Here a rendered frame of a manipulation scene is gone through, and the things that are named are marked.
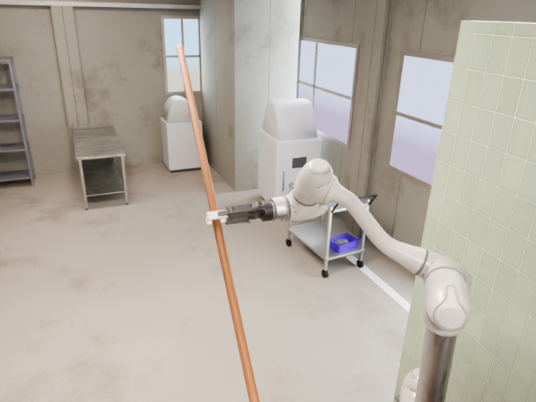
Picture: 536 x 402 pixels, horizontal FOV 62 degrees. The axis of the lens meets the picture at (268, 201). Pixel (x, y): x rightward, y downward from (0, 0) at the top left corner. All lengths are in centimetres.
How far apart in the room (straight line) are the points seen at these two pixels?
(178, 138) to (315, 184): 634
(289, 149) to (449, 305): 465
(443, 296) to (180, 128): 657
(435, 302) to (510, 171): 79
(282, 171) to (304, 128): 64
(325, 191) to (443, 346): 64
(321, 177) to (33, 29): 687
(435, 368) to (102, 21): 718
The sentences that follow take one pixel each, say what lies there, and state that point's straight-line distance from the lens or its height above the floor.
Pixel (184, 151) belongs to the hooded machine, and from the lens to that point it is 782.
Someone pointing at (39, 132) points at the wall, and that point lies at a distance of 821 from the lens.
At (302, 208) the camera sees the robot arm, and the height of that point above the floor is 198.
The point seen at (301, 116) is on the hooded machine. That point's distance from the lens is 608.
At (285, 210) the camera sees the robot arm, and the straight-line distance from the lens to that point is 159.
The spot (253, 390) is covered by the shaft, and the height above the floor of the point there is 159.
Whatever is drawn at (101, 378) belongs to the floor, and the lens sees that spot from 390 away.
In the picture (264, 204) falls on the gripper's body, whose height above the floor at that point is 199.
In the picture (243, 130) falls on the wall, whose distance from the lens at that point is 676.
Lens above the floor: 262
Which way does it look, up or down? 23 degrees down
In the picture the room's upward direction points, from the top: 2 degrees clockwise
